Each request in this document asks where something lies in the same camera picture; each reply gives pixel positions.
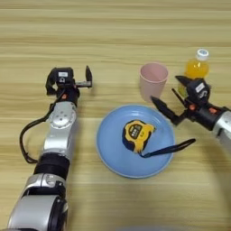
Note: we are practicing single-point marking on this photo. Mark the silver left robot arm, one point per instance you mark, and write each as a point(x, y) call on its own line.
point(58, 132)

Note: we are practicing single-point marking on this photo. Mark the blue round plate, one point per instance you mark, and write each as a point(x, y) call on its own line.
point(114, 150)

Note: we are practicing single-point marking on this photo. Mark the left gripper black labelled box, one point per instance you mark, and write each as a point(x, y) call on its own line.
point(62, 76)

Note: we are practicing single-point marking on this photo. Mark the orange juice bottle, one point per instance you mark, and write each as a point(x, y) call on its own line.
point(197, 69)

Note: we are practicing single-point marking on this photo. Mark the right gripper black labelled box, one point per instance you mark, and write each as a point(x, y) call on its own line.
point(199, 90)

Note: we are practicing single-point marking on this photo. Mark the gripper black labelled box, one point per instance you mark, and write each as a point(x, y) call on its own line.
point(199, 90)
point(62, 76)

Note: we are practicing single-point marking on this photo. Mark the yellow black tape measure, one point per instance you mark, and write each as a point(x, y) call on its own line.
point(135, 133)

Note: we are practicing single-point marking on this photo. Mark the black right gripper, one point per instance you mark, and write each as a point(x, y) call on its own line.
point(203, 115)

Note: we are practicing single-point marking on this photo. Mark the pink plastic cup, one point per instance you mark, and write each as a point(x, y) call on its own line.
point(153, 81)

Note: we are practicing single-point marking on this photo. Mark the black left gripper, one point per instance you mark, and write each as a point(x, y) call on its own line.
point(68, 95)

